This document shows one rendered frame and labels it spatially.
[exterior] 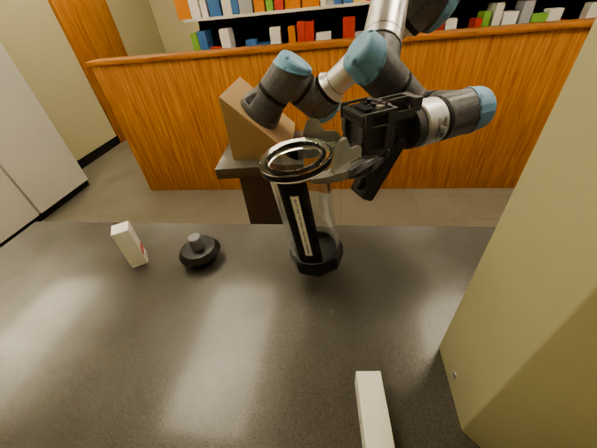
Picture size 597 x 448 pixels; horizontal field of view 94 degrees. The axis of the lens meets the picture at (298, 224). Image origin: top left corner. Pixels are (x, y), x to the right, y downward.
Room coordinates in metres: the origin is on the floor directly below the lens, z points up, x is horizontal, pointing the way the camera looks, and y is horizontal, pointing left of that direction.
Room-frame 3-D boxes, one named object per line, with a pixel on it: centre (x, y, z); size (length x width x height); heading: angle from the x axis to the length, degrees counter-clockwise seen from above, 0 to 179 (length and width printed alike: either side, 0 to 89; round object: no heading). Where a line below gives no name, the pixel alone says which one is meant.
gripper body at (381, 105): (0.43, -0.15, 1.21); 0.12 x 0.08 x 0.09; 109
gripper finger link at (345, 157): (0.35, -0.07, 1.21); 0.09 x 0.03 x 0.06; 133
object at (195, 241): (0.46, 0.23, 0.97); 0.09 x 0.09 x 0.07
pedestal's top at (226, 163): (1.05, 0.10, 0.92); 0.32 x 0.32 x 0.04; 85
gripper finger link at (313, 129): (0.44, -0.04, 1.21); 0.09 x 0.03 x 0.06; 86
